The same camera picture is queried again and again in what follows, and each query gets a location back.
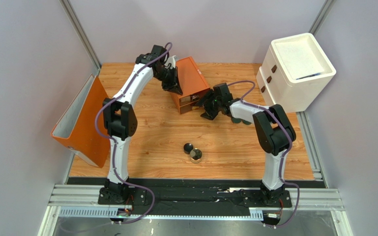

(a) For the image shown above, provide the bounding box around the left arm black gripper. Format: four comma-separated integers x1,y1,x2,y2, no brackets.
155,67,183,96

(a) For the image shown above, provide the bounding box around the orange drawer organizer box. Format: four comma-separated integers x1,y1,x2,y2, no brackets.
170,57,210,114

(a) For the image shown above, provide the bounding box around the small black round jar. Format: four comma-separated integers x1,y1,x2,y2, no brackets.
183,143,194,154

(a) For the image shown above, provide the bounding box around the gold lidded cream jar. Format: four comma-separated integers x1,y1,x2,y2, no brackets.
189,148,203,164

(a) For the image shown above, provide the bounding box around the dark green round compact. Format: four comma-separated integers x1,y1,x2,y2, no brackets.
231,118,242,123

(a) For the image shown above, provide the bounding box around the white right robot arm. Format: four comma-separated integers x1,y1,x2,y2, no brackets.
195,83,296,206

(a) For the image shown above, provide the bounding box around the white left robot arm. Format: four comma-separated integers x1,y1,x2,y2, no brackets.
95,42,209,205

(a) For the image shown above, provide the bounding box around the white foam drawer cabinet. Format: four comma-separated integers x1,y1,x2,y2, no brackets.
256,33,336,113

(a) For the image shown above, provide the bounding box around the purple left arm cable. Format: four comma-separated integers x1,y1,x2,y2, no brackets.
93,42,173,227

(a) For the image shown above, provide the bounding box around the orange ring binder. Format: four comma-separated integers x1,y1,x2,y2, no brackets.
51,75,110,168

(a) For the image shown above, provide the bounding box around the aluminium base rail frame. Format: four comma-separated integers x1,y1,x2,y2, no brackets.
37,111,354,236

